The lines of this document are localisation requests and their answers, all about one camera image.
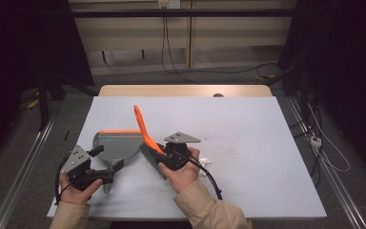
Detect white wall socket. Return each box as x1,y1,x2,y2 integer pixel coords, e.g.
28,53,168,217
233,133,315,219
157,0,181,10

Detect person's right hand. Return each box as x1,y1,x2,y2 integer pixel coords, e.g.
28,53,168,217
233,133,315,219
157,147,202,195

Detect person's left hand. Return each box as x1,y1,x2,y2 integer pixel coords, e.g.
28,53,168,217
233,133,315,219
59,173,104,206

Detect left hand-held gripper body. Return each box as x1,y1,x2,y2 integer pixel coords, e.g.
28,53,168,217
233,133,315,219
60,145,115,193

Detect white power strip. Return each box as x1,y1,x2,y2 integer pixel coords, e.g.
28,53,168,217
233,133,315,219
309,135,322,148

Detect black curtain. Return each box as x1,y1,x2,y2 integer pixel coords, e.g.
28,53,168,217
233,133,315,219
0,0,95,170
277,0,366,182

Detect black metal stand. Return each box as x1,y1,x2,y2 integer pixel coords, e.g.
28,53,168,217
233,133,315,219
37,73,51,132

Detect black wall cable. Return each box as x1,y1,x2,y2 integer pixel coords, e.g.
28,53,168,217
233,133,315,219
160,6,279,85

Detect black cable bundle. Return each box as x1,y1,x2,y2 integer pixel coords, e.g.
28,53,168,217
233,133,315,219
294,90,324,189

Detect white table cover sheet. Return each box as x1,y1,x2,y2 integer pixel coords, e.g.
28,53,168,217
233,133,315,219
47,95,328,220

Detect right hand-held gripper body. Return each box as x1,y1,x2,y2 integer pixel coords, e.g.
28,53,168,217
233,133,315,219
158,132,202,172

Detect black horizontal bar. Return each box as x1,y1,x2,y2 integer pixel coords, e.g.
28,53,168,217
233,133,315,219
71,9,297,18

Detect white cable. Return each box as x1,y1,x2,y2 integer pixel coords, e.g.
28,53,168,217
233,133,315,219
308,101,351,174

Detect metal floor rail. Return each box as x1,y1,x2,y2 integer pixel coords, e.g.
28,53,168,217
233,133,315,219
287,96,366,229
0,117,56,229

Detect right hand-held gripper cable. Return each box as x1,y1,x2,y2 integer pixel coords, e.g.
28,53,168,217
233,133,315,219
174,149,224,201

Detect yellow floor tape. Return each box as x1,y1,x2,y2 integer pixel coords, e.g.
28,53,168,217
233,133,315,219
27,92,41,110

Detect grey dustpan with orange edge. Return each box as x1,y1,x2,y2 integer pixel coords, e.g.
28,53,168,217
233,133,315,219
91,129,145,195

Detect orange-handled grey brush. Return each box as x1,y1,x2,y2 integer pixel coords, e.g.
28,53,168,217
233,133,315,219
132,104,170,181

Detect wooden table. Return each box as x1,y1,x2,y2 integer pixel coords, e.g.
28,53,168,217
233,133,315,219
98,84,274,98

